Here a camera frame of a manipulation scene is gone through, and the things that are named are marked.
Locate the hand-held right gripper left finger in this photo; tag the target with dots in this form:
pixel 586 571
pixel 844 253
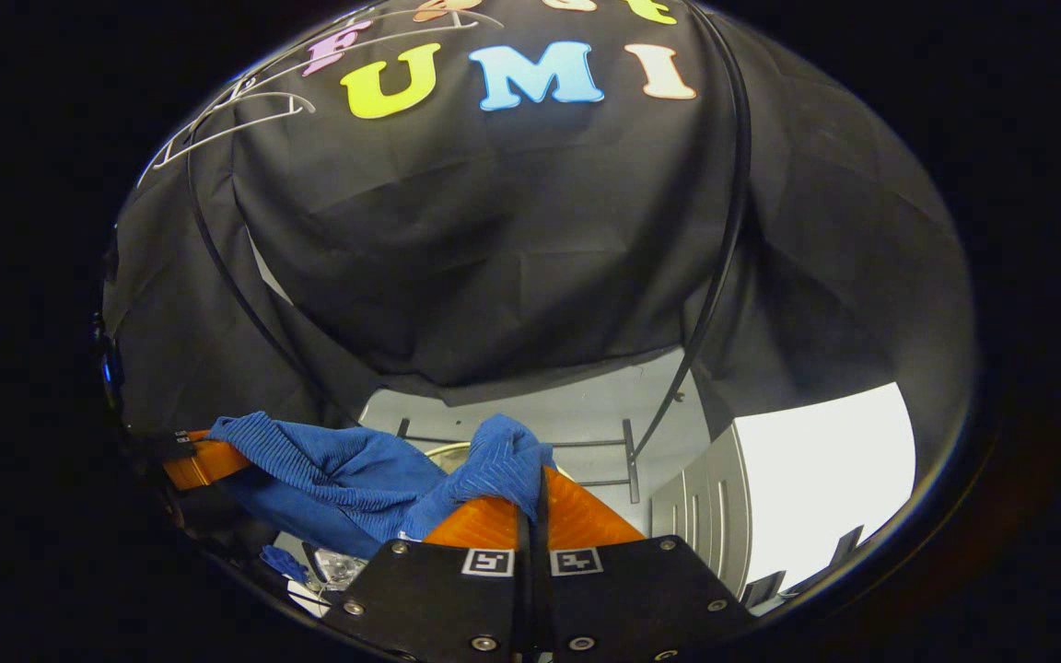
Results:
pixel 457 599

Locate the white clothes hanger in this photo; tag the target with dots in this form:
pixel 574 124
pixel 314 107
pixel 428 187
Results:
pixel 402 28
pixel 302 98

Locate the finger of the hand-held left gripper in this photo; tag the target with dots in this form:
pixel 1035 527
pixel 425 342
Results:
pixel 204 460

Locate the white ridged panel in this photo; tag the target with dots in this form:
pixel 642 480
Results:
pixel 705 516

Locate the black backdrop cloth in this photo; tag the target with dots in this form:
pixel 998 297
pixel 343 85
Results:
pixel 494 230

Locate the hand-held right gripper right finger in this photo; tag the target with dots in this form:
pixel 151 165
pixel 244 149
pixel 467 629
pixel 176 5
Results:
pixel 623 599

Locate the blue jacket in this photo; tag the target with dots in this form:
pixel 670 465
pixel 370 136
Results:
pixel 355 470

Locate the black clothes rack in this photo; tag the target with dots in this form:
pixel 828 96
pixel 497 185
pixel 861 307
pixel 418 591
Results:
pixel 629 460

